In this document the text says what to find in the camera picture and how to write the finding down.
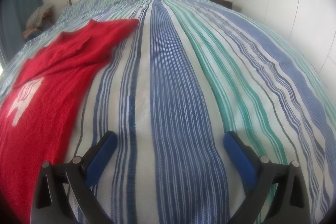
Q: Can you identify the red knit sweater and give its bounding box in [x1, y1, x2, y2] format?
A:
[0, 18, 140, 166]

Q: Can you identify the pile of clothes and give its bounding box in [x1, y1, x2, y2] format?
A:
[23, 3, 55, 42]

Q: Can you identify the striped bed cover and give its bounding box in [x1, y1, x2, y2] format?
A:
[1, 0, 335, 223]

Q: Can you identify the dark nightstand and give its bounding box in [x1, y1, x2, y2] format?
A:
[209, 0, 233, 9]

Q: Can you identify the blue curtain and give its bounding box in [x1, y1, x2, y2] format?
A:
[1, 0, 43, 67]

